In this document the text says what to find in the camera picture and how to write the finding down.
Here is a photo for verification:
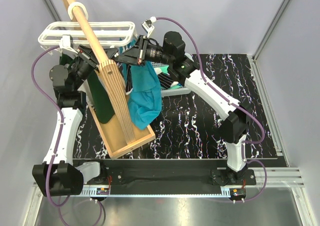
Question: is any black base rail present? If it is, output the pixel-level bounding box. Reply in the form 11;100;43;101
67;158;256;187

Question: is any wooden pole stand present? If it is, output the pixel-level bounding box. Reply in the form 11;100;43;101
66;0;136;144

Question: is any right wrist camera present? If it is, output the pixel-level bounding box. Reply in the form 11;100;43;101
141;16;157;38

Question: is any green white sock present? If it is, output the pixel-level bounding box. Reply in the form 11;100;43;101
59;53;115;124

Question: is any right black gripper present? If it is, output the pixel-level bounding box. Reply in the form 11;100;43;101
115;35;173;68

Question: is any grey plastic basket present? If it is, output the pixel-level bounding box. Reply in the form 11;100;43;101
151;62;191;97

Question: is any black marbled mat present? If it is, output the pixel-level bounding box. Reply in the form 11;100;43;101
72;53;288;160

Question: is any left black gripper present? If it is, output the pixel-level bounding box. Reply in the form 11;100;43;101
71;44;118;91

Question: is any black white striped sock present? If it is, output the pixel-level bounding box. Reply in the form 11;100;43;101
125;65;133;95

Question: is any purple cable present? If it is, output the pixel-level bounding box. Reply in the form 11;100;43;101
153;16;268;203
31;45;66;224

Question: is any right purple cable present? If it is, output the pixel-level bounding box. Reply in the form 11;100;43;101
153;16;268;203

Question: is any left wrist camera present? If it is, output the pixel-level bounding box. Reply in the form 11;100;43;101
59;35;78;54

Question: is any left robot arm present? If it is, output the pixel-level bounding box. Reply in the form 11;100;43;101
32;45;115;198

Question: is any teal cloth garment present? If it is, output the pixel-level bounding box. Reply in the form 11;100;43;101
121;61;162;130

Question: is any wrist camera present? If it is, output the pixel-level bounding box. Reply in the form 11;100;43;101
141;16;157;38
59;35;78;54

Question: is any wooden tray base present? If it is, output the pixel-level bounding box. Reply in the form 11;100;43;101
86;96;156;159

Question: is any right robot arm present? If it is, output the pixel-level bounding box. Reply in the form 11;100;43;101
115;31;251;185

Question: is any white plastic clip hanger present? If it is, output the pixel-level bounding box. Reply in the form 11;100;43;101
37;1;138;49

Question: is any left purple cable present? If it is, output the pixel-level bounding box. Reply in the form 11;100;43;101
31;45;66;224

